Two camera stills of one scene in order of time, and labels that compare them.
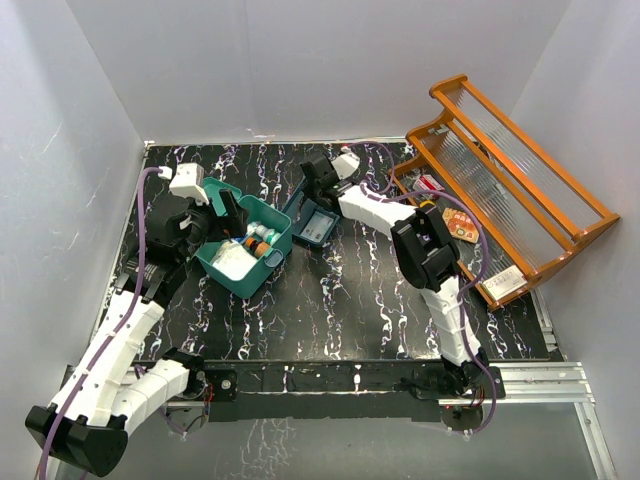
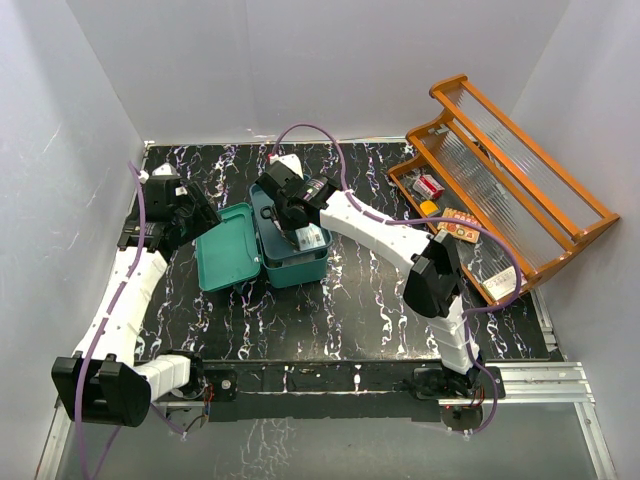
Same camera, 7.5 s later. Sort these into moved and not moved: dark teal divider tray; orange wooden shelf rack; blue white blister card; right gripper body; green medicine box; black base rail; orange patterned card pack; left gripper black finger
Moved: green medicine box; left gripper black finger; dark teal divider tray; right gripper body
Not moved: blue white blister card; orange patterned card pack; orange wooden shelf rack; black base rail
